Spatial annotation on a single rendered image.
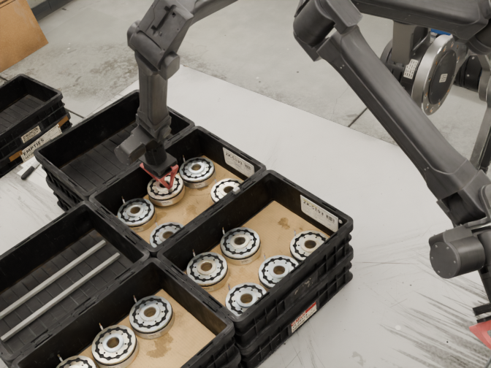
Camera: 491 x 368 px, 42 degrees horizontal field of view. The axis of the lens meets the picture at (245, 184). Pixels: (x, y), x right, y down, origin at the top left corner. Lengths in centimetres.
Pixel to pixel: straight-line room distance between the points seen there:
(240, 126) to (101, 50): 214
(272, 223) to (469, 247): 81
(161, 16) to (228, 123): 107
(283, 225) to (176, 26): 69
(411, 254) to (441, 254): 82
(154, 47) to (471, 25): 58
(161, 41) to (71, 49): 313
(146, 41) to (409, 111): 52
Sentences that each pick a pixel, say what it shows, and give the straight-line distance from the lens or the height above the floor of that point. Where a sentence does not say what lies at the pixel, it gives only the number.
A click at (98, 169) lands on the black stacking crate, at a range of 203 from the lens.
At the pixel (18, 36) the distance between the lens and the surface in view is 442.
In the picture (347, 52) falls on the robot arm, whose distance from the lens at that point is 103.
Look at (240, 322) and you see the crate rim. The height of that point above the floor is 93.
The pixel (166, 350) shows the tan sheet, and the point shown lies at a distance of 154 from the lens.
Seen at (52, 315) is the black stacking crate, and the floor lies 83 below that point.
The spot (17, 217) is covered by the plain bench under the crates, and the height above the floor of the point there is 70.
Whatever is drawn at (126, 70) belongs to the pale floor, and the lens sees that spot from 401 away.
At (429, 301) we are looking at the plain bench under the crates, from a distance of 174.
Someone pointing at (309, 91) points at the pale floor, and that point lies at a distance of 357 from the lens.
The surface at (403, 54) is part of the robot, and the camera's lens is 164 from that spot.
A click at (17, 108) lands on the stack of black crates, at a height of 49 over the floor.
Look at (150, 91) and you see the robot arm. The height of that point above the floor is 131.
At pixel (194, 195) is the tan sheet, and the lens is 185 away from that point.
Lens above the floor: 210
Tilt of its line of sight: 44 degrees down
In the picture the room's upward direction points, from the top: 9 degrees counter-clockwise
